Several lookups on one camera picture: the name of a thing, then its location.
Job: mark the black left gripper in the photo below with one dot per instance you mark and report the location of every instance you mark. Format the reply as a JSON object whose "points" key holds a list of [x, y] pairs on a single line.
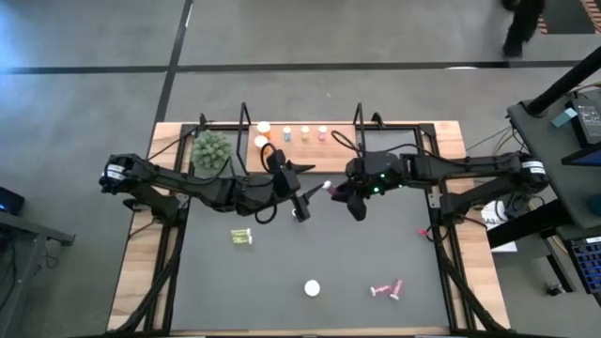
{"points": [[284, 180]]}

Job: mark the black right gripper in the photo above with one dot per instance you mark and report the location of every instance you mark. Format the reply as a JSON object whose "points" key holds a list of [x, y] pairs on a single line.
{"points": [[375, 171]]}

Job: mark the orange medicine bottle white cap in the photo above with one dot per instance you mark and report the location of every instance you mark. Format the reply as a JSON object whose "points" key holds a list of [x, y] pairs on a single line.
{"points": [[263, 127], [260, 141], [312, 287]]}

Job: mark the clear bottle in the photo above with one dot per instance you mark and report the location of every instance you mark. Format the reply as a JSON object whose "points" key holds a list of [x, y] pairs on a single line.
{"points": [[241, 240]]}

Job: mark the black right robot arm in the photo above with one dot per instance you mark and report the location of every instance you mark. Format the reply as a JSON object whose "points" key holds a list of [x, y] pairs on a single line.
{"points": [[469, 164]]}

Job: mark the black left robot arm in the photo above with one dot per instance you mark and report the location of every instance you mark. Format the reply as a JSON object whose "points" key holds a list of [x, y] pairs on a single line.
{"points": [[197, 183]]}

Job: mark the wooden shelf black metal legs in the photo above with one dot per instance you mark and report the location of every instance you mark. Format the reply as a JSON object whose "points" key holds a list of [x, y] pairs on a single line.
{"points": [[319, 155]]}

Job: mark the small red clip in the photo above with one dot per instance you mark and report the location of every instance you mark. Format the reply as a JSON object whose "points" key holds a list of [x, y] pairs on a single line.
{"points": [[424, 232]]}

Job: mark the green succulent plant in pot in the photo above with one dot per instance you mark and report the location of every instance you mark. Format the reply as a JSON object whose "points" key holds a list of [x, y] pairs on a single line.
{"points": [[211, 150]]}

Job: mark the white printed paper sheet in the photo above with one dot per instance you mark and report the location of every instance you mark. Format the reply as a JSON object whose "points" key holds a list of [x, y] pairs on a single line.
{"points": [[504, 246]]}

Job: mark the dark grey side desk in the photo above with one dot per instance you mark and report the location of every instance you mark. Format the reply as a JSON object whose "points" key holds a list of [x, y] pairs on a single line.
{"points": [[544, 155]]}

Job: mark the small teal box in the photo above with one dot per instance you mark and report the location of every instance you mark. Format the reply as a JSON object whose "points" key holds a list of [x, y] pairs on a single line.
{"points": [[563, 117]]}

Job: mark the small black floor object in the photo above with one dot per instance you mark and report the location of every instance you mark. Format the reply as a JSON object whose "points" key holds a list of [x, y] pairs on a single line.
{"points": [[554, 288]]}

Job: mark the black round pole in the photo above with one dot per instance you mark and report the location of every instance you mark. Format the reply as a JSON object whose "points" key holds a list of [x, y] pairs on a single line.
{"points": [[563, 84]]}

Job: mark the black tablet blue screen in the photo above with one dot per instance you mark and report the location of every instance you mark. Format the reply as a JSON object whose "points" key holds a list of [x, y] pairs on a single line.
{"points": [[587, 158]]}

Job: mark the person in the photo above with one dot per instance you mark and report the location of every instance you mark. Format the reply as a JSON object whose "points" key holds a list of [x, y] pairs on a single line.
{"points": [[523, 23]]}

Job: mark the black power adapter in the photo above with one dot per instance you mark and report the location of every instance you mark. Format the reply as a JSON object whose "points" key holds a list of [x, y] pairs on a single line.
{"points": [[589, 119]]}

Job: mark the dark mat striped border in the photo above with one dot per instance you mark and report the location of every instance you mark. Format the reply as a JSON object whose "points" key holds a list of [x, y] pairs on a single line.
{"points": [[568, 16]]}

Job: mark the black device blue light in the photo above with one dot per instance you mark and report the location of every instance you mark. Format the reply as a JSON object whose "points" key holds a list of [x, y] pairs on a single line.
{"points": [[9, 202]]}

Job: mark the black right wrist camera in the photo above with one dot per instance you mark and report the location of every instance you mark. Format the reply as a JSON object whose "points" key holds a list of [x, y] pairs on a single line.
{"points": [[358, 209]]}

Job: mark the black aluminium table frame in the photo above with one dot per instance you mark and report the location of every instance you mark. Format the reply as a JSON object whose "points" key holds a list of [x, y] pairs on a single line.
{"points": [[394, 126]]}

